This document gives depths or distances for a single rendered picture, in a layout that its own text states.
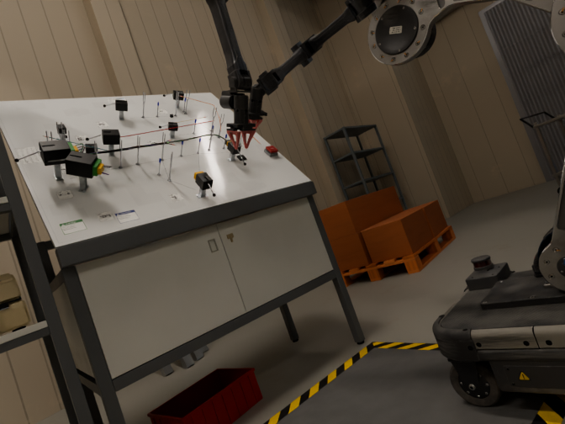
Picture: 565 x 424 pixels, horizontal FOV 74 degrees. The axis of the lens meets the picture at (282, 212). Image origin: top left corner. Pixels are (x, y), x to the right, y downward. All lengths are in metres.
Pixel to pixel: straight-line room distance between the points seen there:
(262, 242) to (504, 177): 6.21
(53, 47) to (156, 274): 3.17
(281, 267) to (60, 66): 3.12
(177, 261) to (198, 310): 0.21
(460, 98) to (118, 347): 7.03
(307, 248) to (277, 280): 0.25
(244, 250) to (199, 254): 0.21
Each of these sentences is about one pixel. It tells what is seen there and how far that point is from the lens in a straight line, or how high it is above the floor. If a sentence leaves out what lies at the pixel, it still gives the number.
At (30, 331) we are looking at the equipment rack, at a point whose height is 0.65.
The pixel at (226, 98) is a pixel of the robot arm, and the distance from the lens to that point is 1.54.
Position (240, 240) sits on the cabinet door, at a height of 0.70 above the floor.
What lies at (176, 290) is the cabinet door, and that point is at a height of 0.60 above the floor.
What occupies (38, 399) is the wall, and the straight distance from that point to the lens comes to 3.46.
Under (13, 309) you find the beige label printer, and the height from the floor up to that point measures 0.72.
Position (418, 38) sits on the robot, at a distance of 1.29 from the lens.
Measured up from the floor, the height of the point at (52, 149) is 1.23.
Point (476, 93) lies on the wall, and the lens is 7.60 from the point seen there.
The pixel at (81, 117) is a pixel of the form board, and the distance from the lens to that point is 2.12.
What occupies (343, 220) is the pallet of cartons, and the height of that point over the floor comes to 0.59.
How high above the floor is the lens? 0.66
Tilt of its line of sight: 3 degrees up
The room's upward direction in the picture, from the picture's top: 20 degrees counter-clockwise
